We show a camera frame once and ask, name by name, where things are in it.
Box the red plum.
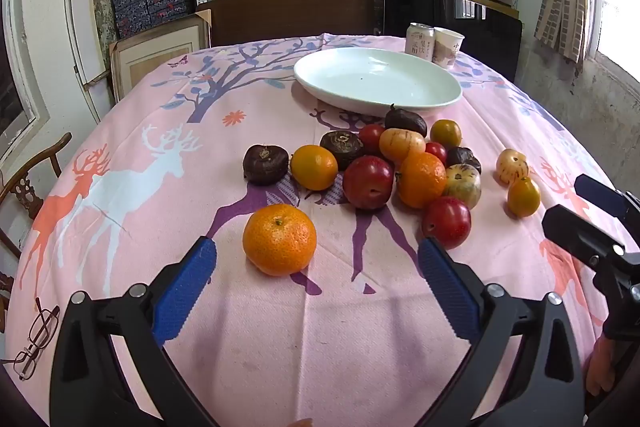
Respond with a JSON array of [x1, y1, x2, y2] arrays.
[[342, 155, 396, 211], [421, 197, 472, 251]]

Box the dark brown chair back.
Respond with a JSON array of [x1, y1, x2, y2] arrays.
[[196, 0, 383, 48]]

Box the paper cup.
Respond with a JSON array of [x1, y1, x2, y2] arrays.
[[432, 27, 466, 68]]

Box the white oval plate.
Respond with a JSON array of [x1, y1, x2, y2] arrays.
[[293, 47, 463, 118]]

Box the stack of blue patterned boxes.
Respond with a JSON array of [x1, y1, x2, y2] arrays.
[[110, 0, 196, 28]]

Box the small orange tangerine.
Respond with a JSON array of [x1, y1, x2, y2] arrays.
[[507, 177, 542, 219], [430, 119, 462, 148]]

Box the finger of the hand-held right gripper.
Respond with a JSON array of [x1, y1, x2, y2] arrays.
[[574, 174, 640, 228], [541, 204, 640, 278]]

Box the pink deer print tablecloth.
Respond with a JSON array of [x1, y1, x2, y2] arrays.
[[5, 33, 636, 427]]

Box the orange striped pepino melon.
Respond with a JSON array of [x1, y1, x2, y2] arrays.
[[378, 128, 427, 165]]

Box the carved wooden chair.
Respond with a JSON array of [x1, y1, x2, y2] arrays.
[[0, 132, 73, 333]]

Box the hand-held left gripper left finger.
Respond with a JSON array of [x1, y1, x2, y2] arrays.
[[49, 236, 218, 427]]

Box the pale green striped pepino melon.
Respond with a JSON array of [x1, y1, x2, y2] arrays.
[[442, 163, 482, 210]]

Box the black panel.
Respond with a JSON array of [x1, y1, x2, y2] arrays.
[[383, 0, 524, 84]]

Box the yellow-orange tangerine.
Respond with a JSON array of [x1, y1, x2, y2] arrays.
[[290, 145, 339, 192]]

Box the framed picture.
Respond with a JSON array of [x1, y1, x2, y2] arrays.
[[109, 10, 212, 102]]

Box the eyeglasses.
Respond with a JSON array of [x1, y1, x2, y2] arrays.
[[0, 299, 61, 382]]

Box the white window frame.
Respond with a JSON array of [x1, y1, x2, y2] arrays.
[[0, 0, 51, 162]]

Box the small cream striped pepino melon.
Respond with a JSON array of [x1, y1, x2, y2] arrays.
[[496, 148, 529, 186]]

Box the large deep orange tangerine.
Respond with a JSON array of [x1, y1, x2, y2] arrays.
[[242, 204, 318, 278]]

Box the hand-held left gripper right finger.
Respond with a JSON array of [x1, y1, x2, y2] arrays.
[[417, 237, 586, 427]]

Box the white drink can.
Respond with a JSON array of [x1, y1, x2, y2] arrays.
[[406, 23, 436, 55]]

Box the white leaning board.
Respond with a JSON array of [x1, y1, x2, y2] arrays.
[[64, 0, 117, 124]]

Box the dark brown stemmed fruit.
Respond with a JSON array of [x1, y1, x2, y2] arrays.
[[384, 103, 428, 138]]

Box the dark brown round fruit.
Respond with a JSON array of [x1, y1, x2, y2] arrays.
[[242, 144, 291, 186], [445, 147, 482, 175], [320, 130, 366, 171]]

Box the person's right hand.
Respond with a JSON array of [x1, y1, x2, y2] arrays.
[[586, 338, 621, 397]]

